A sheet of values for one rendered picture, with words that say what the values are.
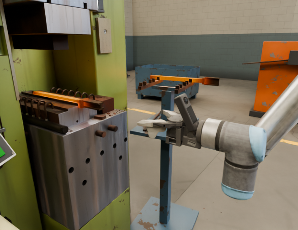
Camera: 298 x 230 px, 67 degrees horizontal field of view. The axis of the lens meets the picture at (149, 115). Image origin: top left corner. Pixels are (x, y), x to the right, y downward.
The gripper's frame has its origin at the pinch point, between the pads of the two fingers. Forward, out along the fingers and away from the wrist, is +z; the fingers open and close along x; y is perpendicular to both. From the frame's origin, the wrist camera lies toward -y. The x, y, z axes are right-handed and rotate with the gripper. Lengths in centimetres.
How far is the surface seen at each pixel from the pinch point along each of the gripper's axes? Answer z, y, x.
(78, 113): 33.0, 4.3, -2.7
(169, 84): 172, 59, 351
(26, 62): 81, -14, 6
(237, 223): -24, 100, 81
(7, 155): 17.2, 3.1, -39.1
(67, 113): 33.0, 2.9, -8.4
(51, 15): 32.9, -32.9, -10.0
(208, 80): 1, -3, 67
